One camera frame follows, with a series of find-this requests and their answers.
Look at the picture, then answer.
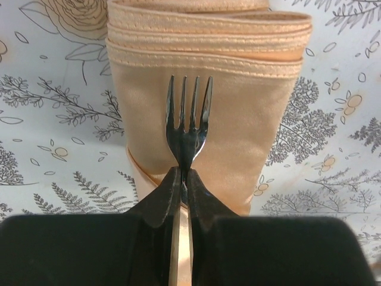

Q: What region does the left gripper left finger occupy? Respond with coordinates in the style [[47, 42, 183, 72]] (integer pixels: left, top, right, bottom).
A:
[[1, 167, 181, 285]]

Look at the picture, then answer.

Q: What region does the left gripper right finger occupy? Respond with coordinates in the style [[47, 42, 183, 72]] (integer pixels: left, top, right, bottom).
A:
[[187, 170, 375, 285]]

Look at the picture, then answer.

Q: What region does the silver fork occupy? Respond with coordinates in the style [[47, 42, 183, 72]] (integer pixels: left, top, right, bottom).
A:
[[165, 74, 214, 179]]

